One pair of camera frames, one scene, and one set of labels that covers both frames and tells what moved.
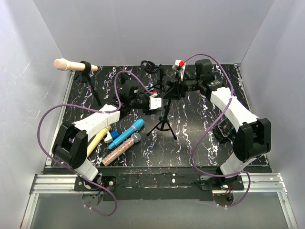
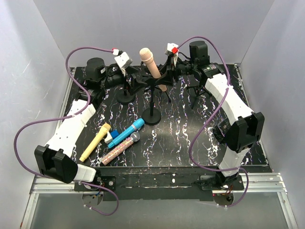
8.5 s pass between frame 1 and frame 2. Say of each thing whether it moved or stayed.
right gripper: moved
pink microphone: moved
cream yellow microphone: stayed
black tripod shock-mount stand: moved
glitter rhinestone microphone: stayed
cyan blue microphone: stayed
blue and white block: stayed
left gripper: moved
